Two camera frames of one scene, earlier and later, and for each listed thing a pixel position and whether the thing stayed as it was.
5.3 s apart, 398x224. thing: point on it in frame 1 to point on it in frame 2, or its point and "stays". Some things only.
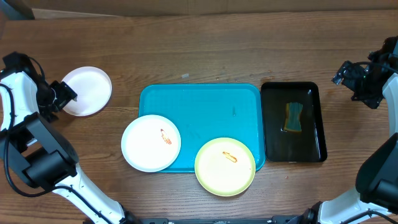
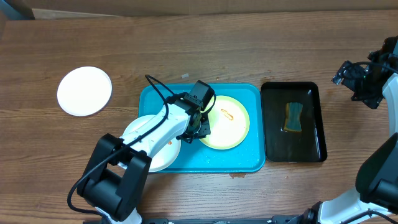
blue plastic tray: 203,112 stays
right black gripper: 347,78 stays
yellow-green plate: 225,167 to 229,124
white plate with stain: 92,88 stays
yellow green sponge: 293,117 stays
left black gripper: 69,95 to 205,130
